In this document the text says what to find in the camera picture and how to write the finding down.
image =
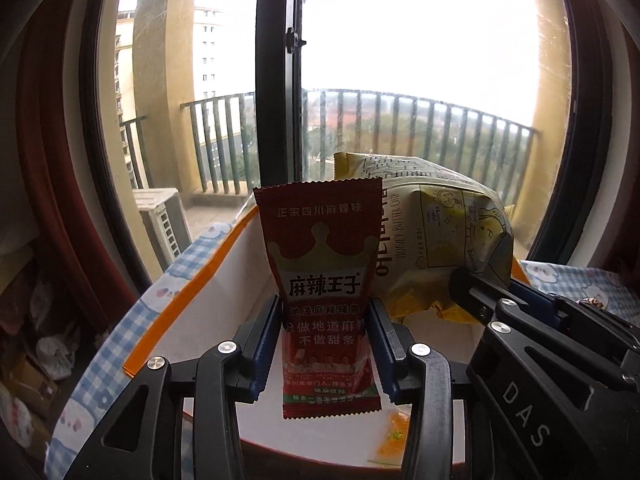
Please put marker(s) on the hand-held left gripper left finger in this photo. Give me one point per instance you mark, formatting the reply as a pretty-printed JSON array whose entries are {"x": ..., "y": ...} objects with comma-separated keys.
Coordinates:
[{"x": 262, "y": 345}]

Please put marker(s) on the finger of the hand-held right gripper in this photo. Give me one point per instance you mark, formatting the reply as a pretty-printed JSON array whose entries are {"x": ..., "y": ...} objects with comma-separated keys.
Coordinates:
[
  {"x": 475, "y": 295},
  {"x": 535, "y": 297}
]

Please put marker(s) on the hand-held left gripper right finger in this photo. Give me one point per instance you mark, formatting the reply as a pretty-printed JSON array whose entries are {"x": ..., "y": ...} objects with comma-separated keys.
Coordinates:
[{"x": 385, "y": 350}]

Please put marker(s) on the orange cardboard box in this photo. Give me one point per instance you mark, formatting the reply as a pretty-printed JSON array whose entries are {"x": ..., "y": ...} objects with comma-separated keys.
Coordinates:
[{"x": 200, "y": 320}]

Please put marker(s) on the yellow chip bag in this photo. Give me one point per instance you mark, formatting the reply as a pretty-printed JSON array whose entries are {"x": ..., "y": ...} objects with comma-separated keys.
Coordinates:
[{"x": 440, "y": 230}]

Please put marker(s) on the red spicy strip packet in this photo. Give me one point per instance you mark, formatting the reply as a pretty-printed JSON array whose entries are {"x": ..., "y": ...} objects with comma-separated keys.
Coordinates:
[{"x": 320, "y": 240}]

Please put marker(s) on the small orange wrapper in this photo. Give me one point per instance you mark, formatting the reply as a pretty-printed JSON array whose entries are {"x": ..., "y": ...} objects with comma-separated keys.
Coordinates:
[{"x": 395, "y": 435}]

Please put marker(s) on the white air conditioner unit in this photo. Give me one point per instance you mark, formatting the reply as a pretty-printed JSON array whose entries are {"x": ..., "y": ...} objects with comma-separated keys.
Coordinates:
[{"x": 165, "y": 225}]

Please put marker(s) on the blue checkered printed blanket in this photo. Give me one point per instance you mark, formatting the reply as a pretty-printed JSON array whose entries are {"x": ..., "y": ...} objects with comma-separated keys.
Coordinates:
[{"x": 100, "y": 385}]

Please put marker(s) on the balcony railing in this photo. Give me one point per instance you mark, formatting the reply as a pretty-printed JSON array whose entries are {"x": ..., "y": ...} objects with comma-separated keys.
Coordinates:
[{"x": 225, "y": 145}]

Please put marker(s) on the white plastic bag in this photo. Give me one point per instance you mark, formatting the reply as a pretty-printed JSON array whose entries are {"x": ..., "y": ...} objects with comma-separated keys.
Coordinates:
[{"x": 55, "y": 355}]

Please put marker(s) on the brown cardboard box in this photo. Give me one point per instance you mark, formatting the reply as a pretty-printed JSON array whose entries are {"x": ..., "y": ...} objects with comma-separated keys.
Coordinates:
[{"x": 30, "y": 385}]

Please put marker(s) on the dark red curtain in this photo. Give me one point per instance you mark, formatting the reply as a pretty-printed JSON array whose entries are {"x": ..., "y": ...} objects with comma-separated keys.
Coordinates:
[{"x": 55, "y": 160}]

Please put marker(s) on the distant apartment building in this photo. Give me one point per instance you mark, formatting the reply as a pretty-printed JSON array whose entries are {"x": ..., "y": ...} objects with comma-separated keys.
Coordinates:
[{"x": 207, "y": 50}]

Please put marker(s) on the dark window frame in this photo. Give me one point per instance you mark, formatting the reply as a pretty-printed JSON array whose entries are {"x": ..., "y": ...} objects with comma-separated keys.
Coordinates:
[{"x": 277, "y": 110}]

